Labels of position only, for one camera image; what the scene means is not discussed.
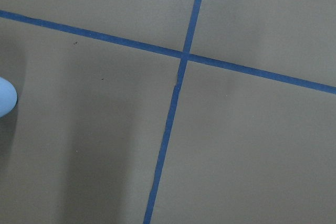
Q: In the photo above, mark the blue plastic cup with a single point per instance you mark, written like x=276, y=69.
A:
x=8, y=97

